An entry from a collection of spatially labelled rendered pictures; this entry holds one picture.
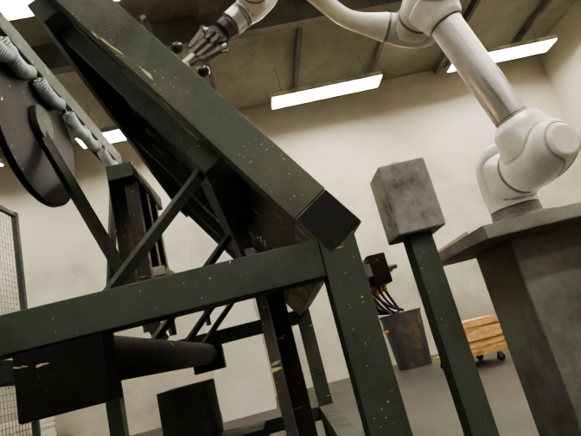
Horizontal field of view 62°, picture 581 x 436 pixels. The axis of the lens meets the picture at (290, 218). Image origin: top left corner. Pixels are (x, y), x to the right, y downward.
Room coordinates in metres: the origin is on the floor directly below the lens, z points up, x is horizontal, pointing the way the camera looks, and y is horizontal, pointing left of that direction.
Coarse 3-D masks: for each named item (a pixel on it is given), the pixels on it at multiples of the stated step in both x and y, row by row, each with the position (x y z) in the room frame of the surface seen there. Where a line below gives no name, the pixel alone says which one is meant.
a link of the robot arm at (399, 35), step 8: (392, 16) 1.45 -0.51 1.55; (392, 24) 1.45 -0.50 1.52; (400, 24) 1.43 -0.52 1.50; (392, 32) 1.47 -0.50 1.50; (400, 32) 1.45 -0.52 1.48; (408, 32) 1.44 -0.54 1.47; (416, 32) 1.43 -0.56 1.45; (392, 40) 1.49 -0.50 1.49; (400, 40) 1.49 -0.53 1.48; (408, 40) 1.48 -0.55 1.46; (416, 40) 1.48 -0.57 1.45; (424, 40) 1.48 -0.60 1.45; (432, 40) 1.49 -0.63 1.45
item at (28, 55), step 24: (0, 24) 1.65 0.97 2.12; (24, 48) 1.85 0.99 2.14; (48, 72) 2.09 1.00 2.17; (48, 144) 2.00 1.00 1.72; (72, 192) 2.01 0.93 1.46; (192, 192) 1.20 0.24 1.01; (96, 216) 2.03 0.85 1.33; (168, 216) 1.18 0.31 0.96; (96, 240) 2.03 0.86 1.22; (144, 240) 1.18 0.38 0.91; (120, 264) 2.03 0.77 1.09; (168, 336) 2.05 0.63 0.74; (192, 336) 2.54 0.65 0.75
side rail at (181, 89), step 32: (64, 0) 1.06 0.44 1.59; (96, 0) 1.07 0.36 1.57; (96, 32) 1.07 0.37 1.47; (128, 32) 1.08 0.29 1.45; (128, 64) 1.08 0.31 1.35; (160, 64) 1.08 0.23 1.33; (160, 96) 1.08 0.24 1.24; (192, 96) 1.09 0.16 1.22; (192, 128) 1.11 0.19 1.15; (224, 128) 1.09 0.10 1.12; (256, 128) 1.10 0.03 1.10; (224, 160) 1.14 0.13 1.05; (256, 160) 1.10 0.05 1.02; (288, 160) 1.10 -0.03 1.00; (288, 192) 1.10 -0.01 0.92; (320, 192) 1.11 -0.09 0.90
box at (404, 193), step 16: (416, 160) 1.13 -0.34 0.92; (384, 176) 1.12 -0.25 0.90; (400, 176) 1.12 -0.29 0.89; (416, 176) 1.13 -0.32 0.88; (384, 192) 1.13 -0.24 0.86; (400, 192) 1.12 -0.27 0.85; (416, 192) 1.13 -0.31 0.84; (432, 192) 1.13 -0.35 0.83; (384, 208) 1.17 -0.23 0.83; (400, 208) 1.12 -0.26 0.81; (416, 208) 1.12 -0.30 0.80; (432, 208) 1.13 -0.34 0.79; (384, 224) 1.21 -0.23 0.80; (400, 224) 1.12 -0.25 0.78; (416, 224) 1.12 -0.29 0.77; (432, 224) 1.13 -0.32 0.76; (400, 240) 1.20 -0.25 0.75
